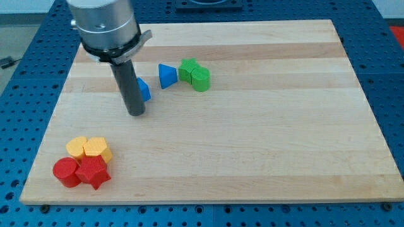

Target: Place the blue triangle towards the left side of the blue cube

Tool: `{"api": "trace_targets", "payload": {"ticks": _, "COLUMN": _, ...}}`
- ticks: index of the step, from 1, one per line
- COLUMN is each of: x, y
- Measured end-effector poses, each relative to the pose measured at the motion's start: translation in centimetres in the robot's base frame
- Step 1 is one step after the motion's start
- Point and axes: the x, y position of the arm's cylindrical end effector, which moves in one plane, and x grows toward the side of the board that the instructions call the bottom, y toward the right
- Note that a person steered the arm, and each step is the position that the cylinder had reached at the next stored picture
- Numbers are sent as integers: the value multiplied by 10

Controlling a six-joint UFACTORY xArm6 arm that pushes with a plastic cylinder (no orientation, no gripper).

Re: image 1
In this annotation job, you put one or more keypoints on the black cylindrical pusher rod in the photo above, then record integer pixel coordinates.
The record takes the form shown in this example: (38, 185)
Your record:
(128, 86)

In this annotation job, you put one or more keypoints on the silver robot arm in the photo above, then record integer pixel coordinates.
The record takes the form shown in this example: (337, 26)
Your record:
(110, 33)

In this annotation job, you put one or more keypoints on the blue cube block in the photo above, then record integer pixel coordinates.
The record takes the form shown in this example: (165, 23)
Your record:
(145, 90)

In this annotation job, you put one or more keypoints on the blue triangle block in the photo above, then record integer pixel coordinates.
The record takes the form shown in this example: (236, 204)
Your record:
(167, 75)

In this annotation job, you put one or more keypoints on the green star block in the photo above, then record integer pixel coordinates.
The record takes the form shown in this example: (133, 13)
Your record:
(186, 68)

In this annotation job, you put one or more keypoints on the green cylinder block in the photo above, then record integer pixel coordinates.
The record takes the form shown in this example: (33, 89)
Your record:
(200, 78)

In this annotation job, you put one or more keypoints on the yellow hexagon block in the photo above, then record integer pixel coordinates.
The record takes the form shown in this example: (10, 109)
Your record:
(97, 146)

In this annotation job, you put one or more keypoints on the yellow cylinder block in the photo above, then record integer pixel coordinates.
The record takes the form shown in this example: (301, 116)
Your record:
(75, 147)

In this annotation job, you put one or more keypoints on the red star block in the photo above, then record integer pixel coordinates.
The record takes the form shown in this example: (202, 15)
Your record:
(93, 171)

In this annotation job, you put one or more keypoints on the red cylinder block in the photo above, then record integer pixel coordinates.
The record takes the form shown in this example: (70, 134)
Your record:
(64, 170)

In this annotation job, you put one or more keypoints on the wooden board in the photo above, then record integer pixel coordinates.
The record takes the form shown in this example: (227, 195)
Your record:
(285, 120)

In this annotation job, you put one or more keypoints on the black cable plug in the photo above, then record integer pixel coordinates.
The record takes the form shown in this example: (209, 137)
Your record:
(8, 62)

